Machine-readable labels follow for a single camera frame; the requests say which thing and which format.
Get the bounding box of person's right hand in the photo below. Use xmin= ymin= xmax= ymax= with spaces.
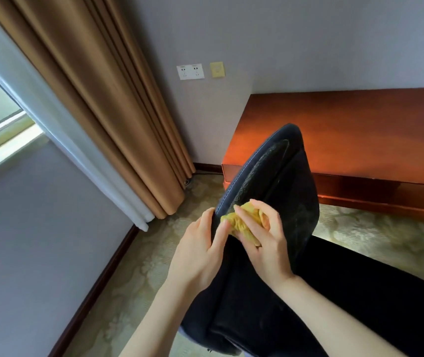
xmin=233 ymin=198 xmax=295 ymax=291

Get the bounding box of black leather chair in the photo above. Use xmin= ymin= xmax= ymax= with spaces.
xmin=179 ymin=123 xmax=424 ymax=357

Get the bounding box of person's left hand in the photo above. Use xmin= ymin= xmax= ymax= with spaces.
xmin=165 ymin=207 xmax=232 ymax=294

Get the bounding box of yellow cleaning cloth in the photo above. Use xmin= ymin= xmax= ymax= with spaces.
xmin=220 ymin=201 xmax=271 ymax=248

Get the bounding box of red-brown wooden table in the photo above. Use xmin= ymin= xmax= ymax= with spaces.
xmin=221 ymin=87 xmax=424 ymax=224

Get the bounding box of brown curtain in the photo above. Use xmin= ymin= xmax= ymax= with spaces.
xmin=0 ymin=0 xmax=197 ymax=220

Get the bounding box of person's right forearm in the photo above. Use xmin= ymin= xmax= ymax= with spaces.
xmin=271 ymin=275 xmax=408 ymax=357

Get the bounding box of large white socket plate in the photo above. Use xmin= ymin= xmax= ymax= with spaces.
xmin=176 ymin=63 xmax=205 ymax=81

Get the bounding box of person's left forearm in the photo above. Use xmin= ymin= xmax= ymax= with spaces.
xmin=119 ymin=282 xmax=198 ymax=357

